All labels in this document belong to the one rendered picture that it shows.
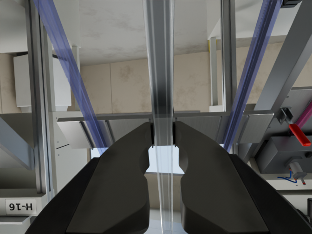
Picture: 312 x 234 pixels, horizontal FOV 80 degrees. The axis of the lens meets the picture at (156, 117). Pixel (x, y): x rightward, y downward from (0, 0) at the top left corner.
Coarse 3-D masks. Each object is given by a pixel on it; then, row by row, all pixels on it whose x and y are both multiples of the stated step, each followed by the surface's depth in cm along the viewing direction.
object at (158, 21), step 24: (144, 0) 8; (168, 0) 8; (144, 24) 9; (168, 24) 9; (168, 48) 10; (168, 72) 11; (168, 96) 12; (168, 120) 13; (168, 144) 14; (168, 168) 16; (168, 192) 18; (168, 216) 22
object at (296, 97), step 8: (296, 88) 42; (304, 88) 41; (288, 96) 43; (296, 96) 43; (304, 96) 43; (288, 104) 45; (296, 104) 45; (304, 104) 44; (296, 112) 46; (296, 120) 48; (272, 128) 51; (280, 128) 51; (288, 128) 51; (304, 128) 51; (264, 136) 54; (272, 136) 54; (256, 152) 60
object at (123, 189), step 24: (120, 144) 10; (144, 144) 10; (96, 168) 9; (120, 168) 9; (144, 168) 10; (96, 192) 8; (120, 192) 8; (144, 192) 8; (96, 216) 7; (120, 216) 7; (144, 216) 7
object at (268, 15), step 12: (264, 0) 18; (276, 0) 17; (264, 12) 18; (276, 12) 18; (264, 24) 19; (264, 36) 20; (252, 48) 21; (264, 48) 21; (252, 60) 22; (252, 72) 23; (240, 84) 24; (252, 84) 24; (240, 96) 25; (240, 108) 26; (228, 120) 29; (228, 132) 30; (228, 144) 32
